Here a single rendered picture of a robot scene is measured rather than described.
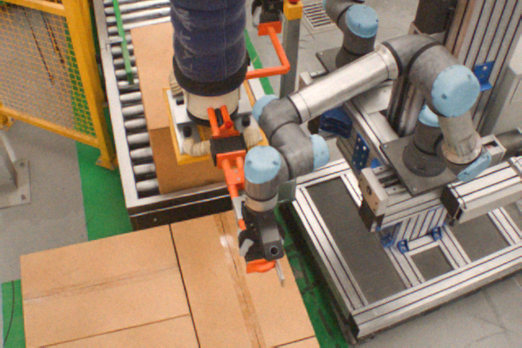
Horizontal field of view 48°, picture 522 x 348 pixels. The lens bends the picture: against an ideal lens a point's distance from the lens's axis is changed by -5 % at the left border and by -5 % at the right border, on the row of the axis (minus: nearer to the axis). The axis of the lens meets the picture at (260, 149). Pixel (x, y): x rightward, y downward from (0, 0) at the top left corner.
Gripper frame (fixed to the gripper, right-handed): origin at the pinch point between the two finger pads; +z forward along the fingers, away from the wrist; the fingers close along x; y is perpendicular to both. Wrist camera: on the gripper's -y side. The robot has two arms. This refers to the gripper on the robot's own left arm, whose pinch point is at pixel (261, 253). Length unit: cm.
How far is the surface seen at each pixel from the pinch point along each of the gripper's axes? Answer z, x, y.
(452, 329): 120, -94, 9
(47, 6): 20, 59, 149
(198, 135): 11, 8, 52
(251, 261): -2.2, 3.2, -3.1
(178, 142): 11, 14, 51
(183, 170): 51, 13, 72
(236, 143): -1.6, -1.4, 36.0
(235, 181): -1.3, 1.8, 22.8
